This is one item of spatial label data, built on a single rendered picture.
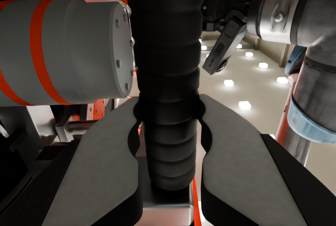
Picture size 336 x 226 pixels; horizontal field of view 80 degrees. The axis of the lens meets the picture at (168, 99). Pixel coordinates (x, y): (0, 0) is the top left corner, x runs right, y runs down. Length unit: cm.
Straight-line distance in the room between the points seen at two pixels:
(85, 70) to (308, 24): 25
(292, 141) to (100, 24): 54
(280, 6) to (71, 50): 25
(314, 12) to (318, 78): 8
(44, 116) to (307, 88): 39
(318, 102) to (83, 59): 28
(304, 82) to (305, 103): 3
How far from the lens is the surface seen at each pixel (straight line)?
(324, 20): 28
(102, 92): 27
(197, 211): 310
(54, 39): 25
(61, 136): 42
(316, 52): 30
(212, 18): 34
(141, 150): 27
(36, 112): 38
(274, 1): 30
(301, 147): 64
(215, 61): 37
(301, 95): 32
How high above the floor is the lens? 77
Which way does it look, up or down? 30 degrees up
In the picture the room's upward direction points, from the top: 178 degrees clockwise
